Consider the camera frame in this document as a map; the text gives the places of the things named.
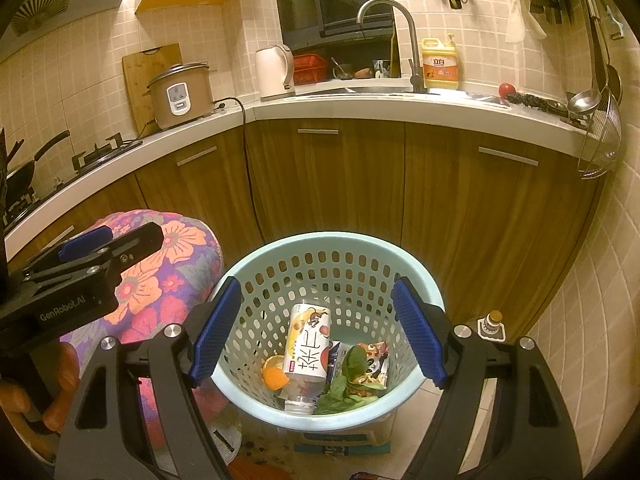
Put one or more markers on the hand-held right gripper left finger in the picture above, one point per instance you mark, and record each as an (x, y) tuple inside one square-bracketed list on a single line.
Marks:
[(217, 330)]

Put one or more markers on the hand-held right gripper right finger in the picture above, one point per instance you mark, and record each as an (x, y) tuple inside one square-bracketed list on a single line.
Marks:
[(419, 332)]

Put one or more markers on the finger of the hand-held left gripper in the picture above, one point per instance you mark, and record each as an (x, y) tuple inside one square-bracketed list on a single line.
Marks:
[(85, 242), (135, 247)]

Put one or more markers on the printed snack packet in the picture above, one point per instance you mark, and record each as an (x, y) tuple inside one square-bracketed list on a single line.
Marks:
[(377, 360)]

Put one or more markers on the green vegetable leaves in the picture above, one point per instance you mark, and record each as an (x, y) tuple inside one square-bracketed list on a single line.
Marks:
[(355, 360)]

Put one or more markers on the orange peel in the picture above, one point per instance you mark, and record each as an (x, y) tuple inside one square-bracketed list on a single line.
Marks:
[(274, 377)]

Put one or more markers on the blue white carton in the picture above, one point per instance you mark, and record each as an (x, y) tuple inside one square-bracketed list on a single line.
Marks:
[(337, 360)]

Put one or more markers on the clear plastic bottle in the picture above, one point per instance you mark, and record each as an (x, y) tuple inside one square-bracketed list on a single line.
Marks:
[(307, 355)]

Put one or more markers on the light blue plastic basket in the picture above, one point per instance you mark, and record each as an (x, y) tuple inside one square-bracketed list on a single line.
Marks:
[(320, 245)]

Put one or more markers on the person's left hand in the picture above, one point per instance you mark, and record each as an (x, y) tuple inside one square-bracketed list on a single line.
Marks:
[(69, 367)]

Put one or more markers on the small brown-capped bottle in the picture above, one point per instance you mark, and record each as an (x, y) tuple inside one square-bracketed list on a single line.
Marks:
[(492, 325)]

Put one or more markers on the black gas stove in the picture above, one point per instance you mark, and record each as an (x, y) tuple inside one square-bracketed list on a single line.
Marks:
[(100, 152)]

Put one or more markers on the black wok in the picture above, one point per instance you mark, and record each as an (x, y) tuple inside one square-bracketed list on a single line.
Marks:
[(22, 175)]

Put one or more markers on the wooden kitchen cabinet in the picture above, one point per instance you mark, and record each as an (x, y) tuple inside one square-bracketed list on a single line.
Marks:
[(450, 200)]

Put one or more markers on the brown rice cooker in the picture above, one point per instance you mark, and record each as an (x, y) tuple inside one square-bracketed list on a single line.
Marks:
[(180, 100)]

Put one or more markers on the wooden cutting board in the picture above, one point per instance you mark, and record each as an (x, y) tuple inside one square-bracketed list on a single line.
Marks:
[(145, 67)]

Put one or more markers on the white electric kettle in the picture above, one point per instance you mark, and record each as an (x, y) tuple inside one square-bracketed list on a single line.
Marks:
[(272, 70)]

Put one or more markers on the steel sink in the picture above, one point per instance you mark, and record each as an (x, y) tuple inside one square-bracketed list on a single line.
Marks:
[(395, 91)]

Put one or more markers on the red plastic basket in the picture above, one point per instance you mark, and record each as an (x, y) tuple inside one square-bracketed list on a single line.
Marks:
[(310, 67)]

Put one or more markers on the black scrubbing brush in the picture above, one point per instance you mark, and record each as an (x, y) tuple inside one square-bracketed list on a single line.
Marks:
[(530, 101)]

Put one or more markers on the red tomato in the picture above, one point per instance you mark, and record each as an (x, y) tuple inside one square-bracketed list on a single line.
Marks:
[(507, 91)]

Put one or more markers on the yellow detergent bottle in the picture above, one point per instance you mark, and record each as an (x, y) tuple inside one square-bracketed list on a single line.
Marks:
[(440, 70)]

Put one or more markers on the metal faucet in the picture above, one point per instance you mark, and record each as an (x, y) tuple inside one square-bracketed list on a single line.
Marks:
[(415, 60)]

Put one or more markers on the metal ladle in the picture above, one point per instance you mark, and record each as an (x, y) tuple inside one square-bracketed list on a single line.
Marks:
[(582, 102)]

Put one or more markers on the white plastic bag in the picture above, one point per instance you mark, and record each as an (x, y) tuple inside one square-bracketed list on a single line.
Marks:
[(520, 17)]

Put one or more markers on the round wall vent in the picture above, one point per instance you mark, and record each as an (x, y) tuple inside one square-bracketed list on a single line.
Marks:
[(40, 7)]

